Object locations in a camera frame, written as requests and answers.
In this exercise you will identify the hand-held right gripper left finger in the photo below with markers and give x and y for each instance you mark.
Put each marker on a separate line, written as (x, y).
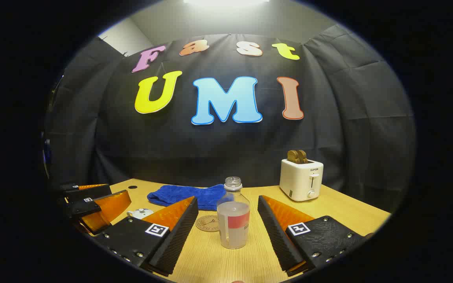
(179, 236)

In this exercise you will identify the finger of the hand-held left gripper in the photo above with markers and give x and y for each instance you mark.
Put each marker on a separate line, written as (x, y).
(83, 207)
(89, 192)

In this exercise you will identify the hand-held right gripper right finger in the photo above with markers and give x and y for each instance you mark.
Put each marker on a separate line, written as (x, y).
(275, 236)

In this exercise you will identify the round brown coaster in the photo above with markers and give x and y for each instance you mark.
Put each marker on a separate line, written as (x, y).
(207, 224)

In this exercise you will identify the clear plastic water bottle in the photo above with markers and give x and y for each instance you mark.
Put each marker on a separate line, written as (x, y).
(232, 236)

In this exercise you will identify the white ceramic teacup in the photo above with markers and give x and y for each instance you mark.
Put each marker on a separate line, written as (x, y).
(130, 215)

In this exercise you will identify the blue towel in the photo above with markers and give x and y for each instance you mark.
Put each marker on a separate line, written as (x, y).
(179, 194)

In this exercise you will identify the white toaster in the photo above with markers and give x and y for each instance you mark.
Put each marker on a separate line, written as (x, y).
(299, 181)

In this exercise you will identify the brown bread slice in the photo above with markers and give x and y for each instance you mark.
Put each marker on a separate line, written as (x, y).
(304, 157)
(293, 156)

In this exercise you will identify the black backdrop cloth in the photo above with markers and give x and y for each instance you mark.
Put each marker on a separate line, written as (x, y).
(226, 145)

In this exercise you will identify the ceiling light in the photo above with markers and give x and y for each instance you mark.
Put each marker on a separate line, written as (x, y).
(226, 1)

